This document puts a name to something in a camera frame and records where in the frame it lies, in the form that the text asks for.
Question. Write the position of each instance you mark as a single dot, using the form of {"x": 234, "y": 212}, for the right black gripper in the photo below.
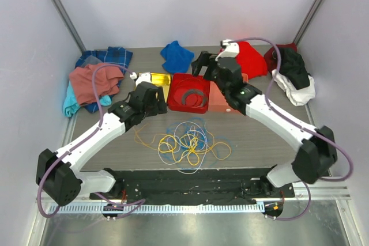
{"x": 203, "y": 61}

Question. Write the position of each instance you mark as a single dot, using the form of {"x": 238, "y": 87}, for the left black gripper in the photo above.
{"x": 159, "y": 107}

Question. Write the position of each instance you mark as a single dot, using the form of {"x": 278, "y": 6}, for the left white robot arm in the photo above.
{"x": 59, "y": 174}

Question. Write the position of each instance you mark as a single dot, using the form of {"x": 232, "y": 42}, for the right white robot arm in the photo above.
{"x": 314, "y": 156}

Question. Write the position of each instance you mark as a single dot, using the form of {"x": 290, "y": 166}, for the gold metal tin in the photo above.
{"x": 162, "y": 80}

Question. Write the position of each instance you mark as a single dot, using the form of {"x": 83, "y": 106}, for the red square box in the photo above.
{"x": 188, "y": 94}

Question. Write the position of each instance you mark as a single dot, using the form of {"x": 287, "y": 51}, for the salmon pink square box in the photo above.
{"x": 217, "y": 102}

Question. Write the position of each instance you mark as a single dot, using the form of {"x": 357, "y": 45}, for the salmon pink cloth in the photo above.
{"x": 106, "y": 82}

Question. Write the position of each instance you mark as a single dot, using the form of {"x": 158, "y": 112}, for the dark red cloth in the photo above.
{"x": 271, "y": 58}

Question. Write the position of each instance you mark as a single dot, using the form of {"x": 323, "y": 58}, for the light blue cloth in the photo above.
{"x": 71, "y": 106}

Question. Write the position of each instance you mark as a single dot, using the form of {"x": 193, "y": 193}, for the black cloth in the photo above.
{"x": 293, "y": 67}

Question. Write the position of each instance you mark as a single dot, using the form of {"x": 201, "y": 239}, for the white cloth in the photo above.
{"x": 298, "y": 97}

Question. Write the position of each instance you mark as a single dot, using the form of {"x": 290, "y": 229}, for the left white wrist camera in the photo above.
{"x": 141, "y": 77}

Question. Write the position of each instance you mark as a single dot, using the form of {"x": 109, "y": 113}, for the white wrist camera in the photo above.
{"x": 141, "y": 77}
{"x": 228, "y": 49}

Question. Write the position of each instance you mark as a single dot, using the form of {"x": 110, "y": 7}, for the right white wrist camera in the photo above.
{"x": 228, "y": 49}

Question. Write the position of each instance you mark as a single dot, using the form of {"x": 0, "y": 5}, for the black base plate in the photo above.
{"x": 234, "y": 186}

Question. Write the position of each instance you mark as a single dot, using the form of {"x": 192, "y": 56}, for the white slotted cable duct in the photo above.
{"x": 99, "y": 207}

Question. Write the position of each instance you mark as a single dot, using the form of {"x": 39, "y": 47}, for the right corner aluminium post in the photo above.
{"x": 312, "y": 12}

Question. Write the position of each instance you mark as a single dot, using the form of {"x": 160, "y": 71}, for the corner aluminium post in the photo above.
{"x": 58, "y": 5}
{"x": 312, "y": 12}

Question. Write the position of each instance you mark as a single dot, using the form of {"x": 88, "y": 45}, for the left corner aluminium post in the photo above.
{"x": 58, "y": 5}

